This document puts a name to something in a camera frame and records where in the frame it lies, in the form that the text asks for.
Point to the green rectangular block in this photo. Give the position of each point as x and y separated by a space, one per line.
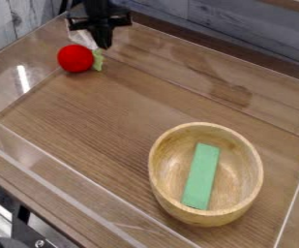
201 177

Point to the red plush strawberry toy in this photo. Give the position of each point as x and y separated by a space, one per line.
78 59

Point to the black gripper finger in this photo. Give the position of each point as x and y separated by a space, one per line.
108 38
97 37

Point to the clear acrylic corner bracket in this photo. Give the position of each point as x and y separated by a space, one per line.
81 37

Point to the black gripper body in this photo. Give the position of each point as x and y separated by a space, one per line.
98 13

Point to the wooden oval bowl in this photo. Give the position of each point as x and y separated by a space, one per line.
240 174

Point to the black table leg bracket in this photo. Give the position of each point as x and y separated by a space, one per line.
25 233

